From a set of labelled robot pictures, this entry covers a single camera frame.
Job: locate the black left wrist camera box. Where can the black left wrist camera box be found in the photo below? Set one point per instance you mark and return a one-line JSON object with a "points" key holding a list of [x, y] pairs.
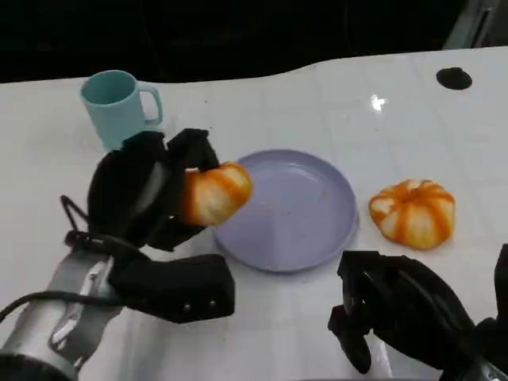
{"points": [[178, 285]]}

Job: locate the grey metal frame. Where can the grey metal frame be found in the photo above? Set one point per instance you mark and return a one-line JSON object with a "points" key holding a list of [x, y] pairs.
{"points": [[470, 24]]}

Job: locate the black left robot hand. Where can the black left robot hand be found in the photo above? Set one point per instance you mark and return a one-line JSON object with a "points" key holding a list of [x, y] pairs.
{"points": [[131, 190]]}

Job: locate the pale green mug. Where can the pale green mug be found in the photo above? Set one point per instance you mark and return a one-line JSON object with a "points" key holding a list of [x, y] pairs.
{"points": [[115, 115]]}

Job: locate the lilac plate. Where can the lilac plate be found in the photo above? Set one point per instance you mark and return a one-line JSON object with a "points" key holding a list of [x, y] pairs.
{"points": [[293, 222]]}

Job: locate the orange and white bread roll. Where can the orange and white bread roll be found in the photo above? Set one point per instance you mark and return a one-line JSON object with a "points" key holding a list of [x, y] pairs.
{"points": [[412, 214], [214, 192]]}

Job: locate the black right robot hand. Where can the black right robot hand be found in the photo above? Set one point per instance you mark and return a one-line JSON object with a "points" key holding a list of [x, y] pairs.
{"points": [[409, 305]]}

